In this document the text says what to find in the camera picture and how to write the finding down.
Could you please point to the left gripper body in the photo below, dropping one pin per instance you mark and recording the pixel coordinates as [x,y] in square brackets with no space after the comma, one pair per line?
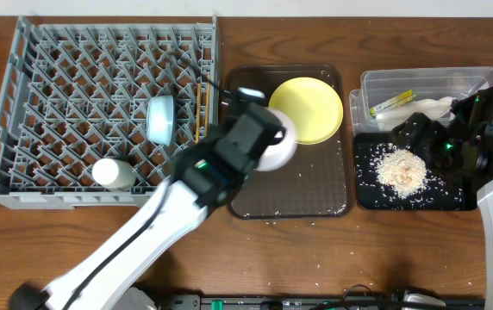
[252,162]

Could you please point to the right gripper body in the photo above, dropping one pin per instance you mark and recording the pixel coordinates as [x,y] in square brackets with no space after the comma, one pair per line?
[453,159]

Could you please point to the rice food waste pile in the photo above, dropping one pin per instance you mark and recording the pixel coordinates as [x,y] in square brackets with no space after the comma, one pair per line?
[401,172]

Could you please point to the white napkin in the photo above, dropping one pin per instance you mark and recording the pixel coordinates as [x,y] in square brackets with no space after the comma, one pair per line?
[436,110]

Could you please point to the green orange snack wrapper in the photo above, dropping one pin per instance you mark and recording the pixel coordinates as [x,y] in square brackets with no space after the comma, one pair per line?
[392,103]

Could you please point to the yellow plate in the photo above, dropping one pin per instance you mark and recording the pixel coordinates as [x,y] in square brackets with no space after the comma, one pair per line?
[314,107]

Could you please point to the light blue bowl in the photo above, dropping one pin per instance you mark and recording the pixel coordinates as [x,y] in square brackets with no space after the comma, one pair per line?
[160,120]

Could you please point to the white paper cup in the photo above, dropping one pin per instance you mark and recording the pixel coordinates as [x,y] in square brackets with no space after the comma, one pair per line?
[113,174]

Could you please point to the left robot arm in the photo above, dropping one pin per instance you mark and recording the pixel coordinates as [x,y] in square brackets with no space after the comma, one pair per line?
[206,176]

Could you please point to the clear plastic waste bin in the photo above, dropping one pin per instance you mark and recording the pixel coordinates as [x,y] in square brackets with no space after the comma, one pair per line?
[426,83]

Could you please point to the grey plastic dishwasher rack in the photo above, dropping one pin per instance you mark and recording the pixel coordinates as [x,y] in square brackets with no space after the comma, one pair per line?
[73,94]

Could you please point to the black rectangular tray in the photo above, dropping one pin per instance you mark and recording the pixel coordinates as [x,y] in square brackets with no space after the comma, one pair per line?
[401,194]

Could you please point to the dark brown serving tray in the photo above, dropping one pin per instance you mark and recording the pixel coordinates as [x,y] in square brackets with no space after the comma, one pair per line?
[318,180]

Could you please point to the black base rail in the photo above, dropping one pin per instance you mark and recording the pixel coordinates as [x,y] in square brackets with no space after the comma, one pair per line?
[196,302]

